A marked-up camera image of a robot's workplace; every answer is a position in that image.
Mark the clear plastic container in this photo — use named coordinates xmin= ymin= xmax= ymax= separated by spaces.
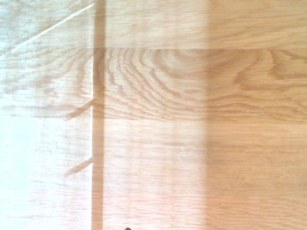
xmin=0 ymin=0 xmax=95 ymax=55

